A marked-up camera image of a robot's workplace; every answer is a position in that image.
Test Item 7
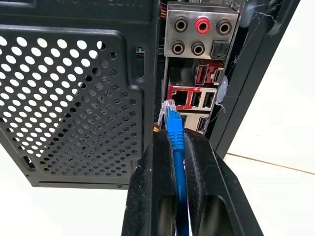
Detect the black computer tower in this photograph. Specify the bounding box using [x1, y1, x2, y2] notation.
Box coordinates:
[0, 0, 302, 190]

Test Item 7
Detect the blue ethernet cable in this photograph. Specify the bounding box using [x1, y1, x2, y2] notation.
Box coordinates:
[157, 99, 190, 236]

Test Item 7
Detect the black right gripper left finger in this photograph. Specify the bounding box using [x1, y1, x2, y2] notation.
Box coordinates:
[121, 129, 178, 236]

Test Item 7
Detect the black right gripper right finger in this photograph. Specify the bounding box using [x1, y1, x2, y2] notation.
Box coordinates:
[182, 127, 264, 236]

